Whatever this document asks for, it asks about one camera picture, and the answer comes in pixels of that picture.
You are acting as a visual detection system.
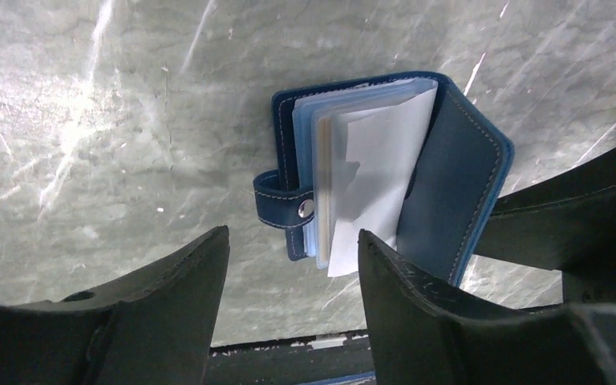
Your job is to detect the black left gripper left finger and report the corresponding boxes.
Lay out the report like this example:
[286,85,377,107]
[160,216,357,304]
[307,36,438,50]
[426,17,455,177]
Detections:
[0,226,230,384]

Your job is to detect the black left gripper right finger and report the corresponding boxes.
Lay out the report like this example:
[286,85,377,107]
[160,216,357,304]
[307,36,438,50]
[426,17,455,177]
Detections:
[358,230,616,384]

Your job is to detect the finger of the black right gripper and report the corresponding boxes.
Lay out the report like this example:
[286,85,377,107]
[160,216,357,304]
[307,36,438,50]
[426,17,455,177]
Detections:
[475,148,616,303]

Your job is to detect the dark blue card holder wallet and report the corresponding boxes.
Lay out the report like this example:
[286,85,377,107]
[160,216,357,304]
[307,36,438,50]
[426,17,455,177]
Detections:
[253,71,513,286]

